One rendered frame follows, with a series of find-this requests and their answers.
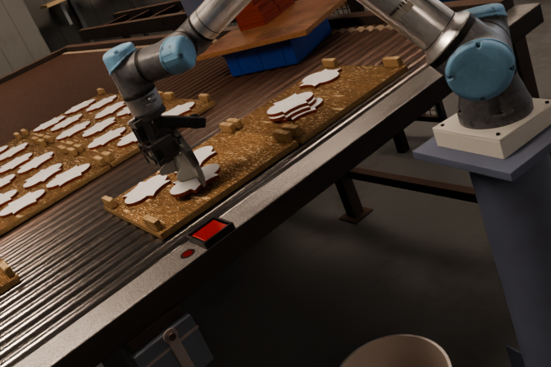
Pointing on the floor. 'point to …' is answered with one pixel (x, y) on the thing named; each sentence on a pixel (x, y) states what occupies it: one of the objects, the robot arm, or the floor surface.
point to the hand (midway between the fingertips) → (194, 178)
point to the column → (515, 233)
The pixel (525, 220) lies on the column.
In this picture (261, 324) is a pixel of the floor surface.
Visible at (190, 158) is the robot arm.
